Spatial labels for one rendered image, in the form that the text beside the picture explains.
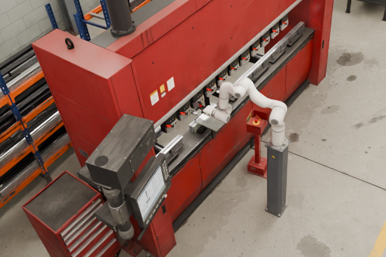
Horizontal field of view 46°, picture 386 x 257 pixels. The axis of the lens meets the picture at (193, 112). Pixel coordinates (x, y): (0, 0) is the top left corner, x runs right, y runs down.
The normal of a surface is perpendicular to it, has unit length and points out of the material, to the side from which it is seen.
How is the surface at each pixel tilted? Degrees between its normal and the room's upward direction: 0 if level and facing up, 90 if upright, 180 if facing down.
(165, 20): 90
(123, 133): 1
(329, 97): 0
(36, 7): 90
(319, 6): 90
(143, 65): 90
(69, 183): 0
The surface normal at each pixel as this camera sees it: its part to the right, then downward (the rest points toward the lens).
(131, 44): 0.77, 0.36
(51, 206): -0.11, -0.74
